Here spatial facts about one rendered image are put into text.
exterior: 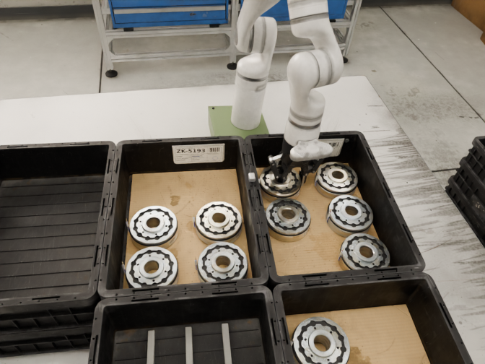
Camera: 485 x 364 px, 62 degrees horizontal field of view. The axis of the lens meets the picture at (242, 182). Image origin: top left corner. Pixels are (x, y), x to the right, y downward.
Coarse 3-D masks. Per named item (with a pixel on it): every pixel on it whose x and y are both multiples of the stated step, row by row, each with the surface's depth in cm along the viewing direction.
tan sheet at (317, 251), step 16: (304, 192) 100; (320, 208) 97; (320, 224) 94; (272, 240) 90; (304, 240) 91; (320, 240) 91; (336, 240) 91; (288, 256) 88; (304, 256) 88; (320, 256) 88; (336, 256) 88; (288, 272) 85; (304, 272) 85
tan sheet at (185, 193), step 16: (144, 176) 101; (160, 176) 101; (176, 176) 102; (192, 176) 102; (208, 176) 102; (224, 176) 103; (144, 192) 98; (160, 192) 98; (176, 192) 98; (192, 192) 98; (208, 192) 99; (224, 192) 99; (176, 208) 95; (192, 208) 95; (240, 208) 96; (128, 224) 91; (192, 224) 92; (128, 240) 88; (176, 240) 89; (192, 240) 89; (240, 240) 90; (128, 256) 86; (176, 256) 86; (192, 256) 86; (192, 272) 84
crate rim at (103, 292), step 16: (128, 144) 95; (144, 144) 95; (240, 144) 96; (112, 176) 87; (112, 192) 84; (112, 208) 83; (256, 208) 83; (112, 224) 79; (256, 224) 81; (112, 240) 77; (256, 240) 78; (128, 288) 70; (144, 288) 70; (160, 288) 70; (176, 288) 70; (192, 288) 71; (208, 288) 71
